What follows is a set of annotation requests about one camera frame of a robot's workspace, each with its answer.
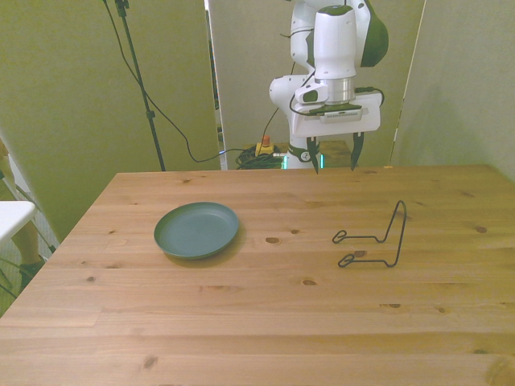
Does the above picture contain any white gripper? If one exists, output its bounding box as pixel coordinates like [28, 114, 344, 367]
[290, 92, 382, 175]

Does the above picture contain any teal round plate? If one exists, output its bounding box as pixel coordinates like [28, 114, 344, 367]
[153, 201, 241, 261]

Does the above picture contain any yellow emergency stop button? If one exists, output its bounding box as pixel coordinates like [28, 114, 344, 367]
[255, 135, 275, 158]

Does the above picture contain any black tripod stand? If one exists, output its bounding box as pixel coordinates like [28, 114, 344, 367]
[102, 0, 167, 172]

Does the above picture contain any dark shoe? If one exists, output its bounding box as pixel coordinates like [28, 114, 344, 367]
[17, 256, 47, 291]

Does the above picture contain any white stool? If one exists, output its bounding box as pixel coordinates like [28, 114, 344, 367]
[0, 200, 38, 244]

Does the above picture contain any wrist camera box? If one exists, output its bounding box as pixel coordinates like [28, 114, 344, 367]
[303, 103, 369, 123]

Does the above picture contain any coiled black cable bundle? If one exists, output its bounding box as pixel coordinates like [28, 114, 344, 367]
[234, 147, 287, 170]

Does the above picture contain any black wire plate stand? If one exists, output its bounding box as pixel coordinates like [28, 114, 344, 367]
[332, 199, 408, 269]

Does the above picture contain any thin black cable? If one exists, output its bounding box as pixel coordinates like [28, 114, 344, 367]
[102, 0, 247, 164]

